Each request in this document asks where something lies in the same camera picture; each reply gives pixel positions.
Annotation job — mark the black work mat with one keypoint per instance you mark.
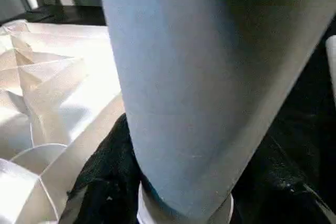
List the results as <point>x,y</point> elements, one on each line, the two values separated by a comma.
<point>309,116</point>

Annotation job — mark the white plastic table leg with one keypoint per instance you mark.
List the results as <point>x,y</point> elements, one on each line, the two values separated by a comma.
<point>197,90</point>
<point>332,53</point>

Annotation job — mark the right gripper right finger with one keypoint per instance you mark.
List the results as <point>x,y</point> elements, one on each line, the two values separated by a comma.
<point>283,200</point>

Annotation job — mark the white plastic table top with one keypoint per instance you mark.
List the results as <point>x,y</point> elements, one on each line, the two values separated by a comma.
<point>52,90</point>

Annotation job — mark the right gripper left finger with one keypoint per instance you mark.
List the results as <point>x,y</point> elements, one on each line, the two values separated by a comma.
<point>105,187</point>

